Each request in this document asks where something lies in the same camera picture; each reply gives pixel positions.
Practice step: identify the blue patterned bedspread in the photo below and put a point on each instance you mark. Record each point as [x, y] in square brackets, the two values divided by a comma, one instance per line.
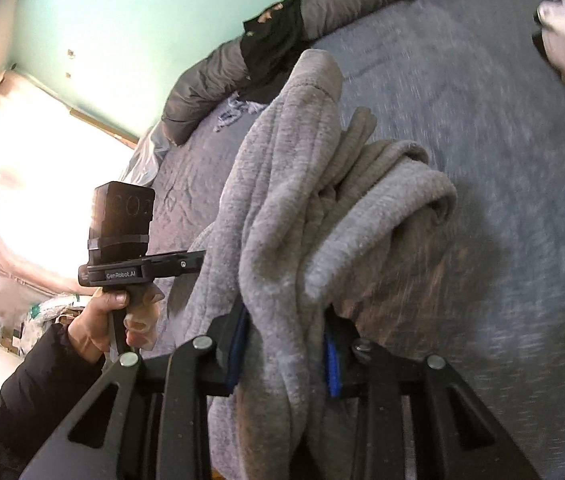
[487, 160]

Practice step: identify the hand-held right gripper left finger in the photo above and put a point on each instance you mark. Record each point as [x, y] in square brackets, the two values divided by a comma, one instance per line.
[235, 355]

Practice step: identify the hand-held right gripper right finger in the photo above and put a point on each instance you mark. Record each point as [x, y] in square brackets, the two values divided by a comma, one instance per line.
[331, 365]

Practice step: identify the person's left forearm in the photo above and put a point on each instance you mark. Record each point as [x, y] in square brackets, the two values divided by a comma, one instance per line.
[27, 400]

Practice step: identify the light blue bed sheet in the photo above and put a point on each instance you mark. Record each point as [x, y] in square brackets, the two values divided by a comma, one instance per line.
[147, 160]

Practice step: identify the dark grey rolled duvet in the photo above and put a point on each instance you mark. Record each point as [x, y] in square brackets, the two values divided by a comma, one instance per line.
[202, 90]

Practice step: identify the grey quilted sweatshirt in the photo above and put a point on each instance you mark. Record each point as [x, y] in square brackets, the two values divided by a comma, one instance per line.
[287, 210]

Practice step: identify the person's left hand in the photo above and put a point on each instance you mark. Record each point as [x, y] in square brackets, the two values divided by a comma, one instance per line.
[90, 330]

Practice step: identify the bright curtained window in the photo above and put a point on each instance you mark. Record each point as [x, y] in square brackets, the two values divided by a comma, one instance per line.
[27, 160]

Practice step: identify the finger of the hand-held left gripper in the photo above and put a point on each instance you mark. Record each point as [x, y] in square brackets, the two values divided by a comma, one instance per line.
[182, 261]

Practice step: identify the crumpled plastic bag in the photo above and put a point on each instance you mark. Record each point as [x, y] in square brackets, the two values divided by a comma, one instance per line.
[45, 317]

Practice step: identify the blue white patterned cloth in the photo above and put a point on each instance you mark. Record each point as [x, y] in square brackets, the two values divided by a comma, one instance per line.
[235, 110]

